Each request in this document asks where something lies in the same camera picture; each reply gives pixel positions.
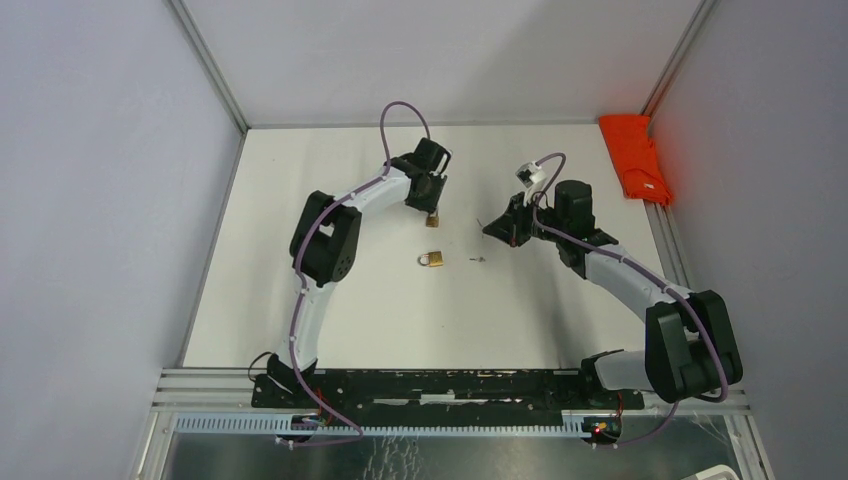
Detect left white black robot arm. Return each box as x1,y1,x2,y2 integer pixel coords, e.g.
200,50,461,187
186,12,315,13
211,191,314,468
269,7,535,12
267,138,452,408

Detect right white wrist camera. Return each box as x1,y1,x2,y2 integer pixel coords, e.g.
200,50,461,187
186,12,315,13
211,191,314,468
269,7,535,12
516,162,547,205

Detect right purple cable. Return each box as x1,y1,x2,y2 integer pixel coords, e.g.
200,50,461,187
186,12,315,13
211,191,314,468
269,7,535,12
529,152,731,448

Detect orange folded cloth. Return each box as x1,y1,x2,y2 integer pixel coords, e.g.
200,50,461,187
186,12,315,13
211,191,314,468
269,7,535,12
598,114,674,207

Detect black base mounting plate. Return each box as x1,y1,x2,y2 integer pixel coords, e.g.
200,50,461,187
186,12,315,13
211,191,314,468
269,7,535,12
251,369,645,428

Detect white slotted cable duct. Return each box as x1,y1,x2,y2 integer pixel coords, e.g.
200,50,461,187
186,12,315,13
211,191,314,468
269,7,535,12
174,413,591,439

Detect aluminium frame rails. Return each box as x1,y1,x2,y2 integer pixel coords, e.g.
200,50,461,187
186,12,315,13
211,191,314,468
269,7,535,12
645,202,743,404

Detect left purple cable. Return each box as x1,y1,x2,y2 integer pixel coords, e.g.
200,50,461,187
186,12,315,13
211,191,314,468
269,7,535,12
273,101,431,448

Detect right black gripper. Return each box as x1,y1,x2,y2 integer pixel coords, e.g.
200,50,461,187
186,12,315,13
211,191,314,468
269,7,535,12
484,191,567,248

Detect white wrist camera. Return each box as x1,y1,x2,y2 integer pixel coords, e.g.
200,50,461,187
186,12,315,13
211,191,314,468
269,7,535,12
516,162,547,205
437,150,452,176

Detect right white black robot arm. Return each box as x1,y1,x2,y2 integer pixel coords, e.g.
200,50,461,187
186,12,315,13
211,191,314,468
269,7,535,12
482,180,743,408

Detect brass padlock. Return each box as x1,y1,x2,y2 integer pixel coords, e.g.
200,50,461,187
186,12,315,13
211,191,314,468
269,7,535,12
417,251,444,268
425,211,440,228

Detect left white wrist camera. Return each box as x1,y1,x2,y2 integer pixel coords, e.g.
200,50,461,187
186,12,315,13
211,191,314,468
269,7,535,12
437,150,452,176

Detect purple cable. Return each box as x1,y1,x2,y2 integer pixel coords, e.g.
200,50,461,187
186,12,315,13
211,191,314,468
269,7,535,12
273,101,431,448
529,152,731,448

